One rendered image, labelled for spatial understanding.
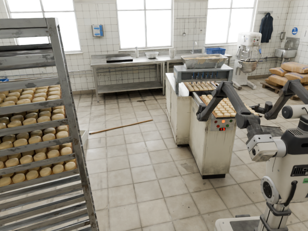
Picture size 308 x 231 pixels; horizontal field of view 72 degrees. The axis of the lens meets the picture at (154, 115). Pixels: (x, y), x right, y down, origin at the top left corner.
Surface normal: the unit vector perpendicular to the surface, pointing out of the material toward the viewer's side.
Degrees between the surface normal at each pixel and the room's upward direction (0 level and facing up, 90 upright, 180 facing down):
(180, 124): 90
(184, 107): 90
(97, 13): 90
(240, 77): 90
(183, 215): 0
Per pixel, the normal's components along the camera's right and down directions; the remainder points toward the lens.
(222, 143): 0.07, 0.42
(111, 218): -0.02, -0.90
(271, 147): 0.01, -0.58
